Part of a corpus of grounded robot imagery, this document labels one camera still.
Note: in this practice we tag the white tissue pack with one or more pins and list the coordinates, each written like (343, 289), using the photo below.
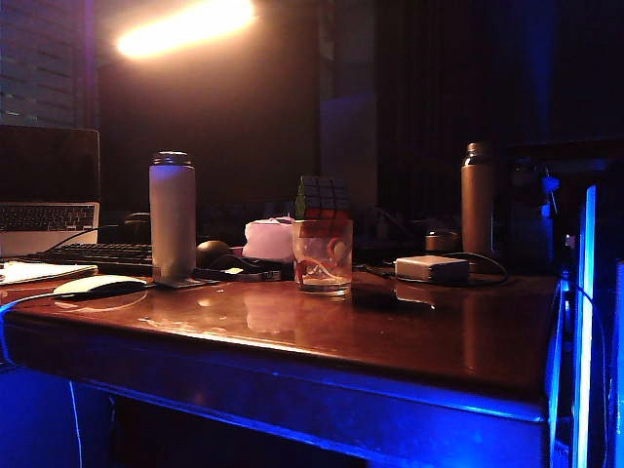
(268, 239)

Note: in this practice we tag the blue lit vertical panel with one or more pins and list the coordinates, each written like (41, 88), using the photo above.
(584, 322)

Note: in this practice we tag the bright tube lamp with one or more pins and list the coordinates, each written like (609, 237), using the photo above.
(187, 27)

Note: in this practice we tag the black keyboard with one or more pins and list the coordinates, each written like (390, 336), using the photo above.
(100, 253)

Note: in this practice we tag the white insulated bottle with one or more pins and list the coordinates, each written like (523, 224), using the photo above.
(172, 219)

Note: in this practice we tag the Rubik's cube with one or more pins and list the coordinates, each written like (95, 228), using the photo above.
(323, 197)

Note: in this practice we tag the white power adapter brick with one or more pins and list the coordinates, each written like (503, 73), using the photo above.
(431, 268)

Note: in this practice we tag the clear glass cup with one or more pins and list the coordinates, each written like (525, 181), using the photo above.
(322, 261)

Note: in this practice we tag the wooden table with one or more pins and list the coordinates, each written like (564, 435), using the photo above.
(292, 351)

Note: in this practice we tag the white paper sheet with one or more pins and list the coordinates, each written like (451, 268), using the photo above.
(39, 270)

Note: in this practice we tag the silver laptop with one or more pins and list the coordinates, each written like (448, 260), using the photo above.
(46, 195)

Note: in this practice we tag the small metal cup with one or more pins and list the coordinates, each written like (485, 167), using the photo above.
(441, 241)

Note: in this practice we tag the white computer mouse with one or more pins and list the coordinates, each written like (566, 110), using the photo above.
(96, 284)

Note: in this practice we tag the brown metal thermos bottle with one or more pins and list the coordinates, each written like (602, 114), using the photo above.
(478, 205)

